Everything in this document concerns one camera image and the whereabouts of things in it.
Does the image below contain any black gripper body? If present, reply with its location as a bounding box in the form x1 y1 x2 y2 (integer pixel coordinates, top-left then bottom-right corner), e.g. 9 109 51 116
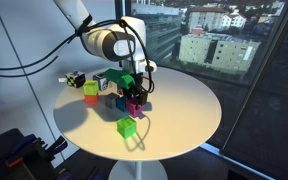
130 73 152 96

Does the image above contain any purple block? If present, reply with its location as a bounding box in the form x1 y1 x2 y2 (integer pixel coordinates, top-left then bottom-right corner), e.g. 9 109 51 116
125 98 144 118

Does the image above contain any blue block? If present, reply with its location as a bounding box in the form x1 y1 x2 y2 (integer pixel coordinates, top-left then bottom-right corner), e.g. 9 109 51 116
115 96 128 113

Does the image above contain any grey block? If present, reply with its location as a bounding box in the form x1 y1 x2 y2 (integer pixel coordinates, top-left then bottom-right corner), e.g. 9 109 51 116
103 92 120 109

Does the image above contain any green block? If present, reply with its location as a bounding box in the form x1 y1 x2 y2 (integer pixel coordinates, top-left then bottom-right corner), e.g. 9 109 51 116
116 115 138 140

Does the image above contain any orange block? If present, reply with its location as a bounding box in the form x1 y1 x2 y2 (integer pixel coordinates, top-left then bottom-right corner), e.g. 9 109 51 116
83 93 100 105

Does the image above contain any lime yellow block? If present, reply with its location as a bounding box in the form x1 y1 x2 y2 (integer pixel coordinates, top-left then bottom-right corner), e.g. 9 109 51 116
82 79 100 97

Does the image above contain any black white square-print cube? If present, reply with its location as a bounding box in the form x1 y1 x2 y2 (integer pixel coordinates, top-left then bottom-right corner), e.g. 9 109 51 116
92 72 110 92

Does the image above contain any zebra checkered soft cube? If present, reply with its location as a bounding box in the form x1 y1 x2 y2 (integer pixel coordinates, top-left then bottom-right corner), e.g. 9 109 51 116
58 70 86 89

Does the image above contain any glass office building outside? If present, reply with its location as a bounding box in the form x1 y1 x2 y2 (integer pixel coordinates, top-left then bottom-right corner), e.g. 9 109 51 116
130 3 184 62

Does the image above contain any beige building outside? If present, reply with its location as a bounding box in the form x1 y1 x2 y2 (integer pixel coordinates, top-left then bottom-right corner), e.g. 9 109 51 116
178 33 262 75

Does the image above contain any black clamp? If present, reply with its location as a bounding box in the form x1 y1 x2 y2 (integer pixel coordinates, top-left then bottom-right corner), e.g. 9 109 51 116
43 135 68 158

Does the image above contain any white red-roofed building outside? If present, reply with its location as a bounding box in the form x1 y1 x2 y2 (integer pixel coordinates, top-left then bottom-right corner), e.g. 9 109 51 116
187 6 248 33

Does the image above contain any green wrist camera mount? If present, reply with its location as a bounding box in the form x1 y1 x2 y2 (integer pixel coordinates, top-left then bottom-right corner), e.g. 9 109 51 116
102 68 136 90

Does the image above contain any white table pedestal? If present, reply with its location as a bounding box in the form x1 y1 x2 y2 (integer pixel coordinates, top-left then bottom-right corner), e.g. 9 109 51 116
108 159 168 180

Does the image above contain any black cable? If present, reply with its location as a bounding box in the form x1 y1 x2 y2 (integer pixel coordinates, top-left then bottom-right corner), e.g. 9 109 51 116
0 18 156 95
0 34 78 78

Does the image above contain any blue clamp with orange handle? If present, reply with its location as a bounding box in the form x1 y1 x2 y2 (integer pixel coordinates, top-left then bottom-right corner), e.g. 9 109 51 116
4 133 38 168

